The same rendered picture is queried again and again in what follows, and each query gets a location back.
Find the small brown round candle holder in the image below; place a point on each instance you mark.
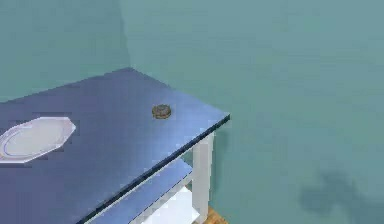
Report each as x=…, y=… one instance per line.
x=161, y=111

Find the blue table with white legs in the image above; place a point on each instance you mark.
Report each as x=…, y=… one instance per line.
x=113, y=146

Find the white octagonal plate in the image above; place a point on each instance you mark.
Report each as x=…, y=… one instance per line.
x=33, y=138

